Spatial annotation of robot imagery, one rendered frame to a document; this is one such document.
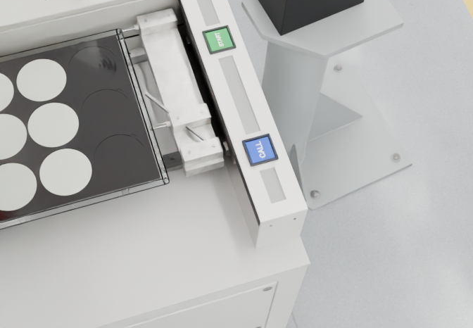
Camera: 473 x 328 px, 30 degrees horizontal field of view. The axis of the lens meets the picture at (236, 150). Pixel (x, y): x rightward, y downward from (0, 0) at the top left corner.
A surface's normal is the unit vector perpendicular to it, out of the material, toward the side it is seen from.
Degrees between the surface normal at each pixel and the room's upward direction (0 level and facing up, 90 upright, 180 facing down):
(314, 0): 90
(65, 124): 0
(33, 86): 0
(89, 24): 90
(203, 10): 0
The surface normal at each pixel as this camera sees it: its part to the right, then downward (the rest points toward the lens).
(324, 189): 0.04, -0.44
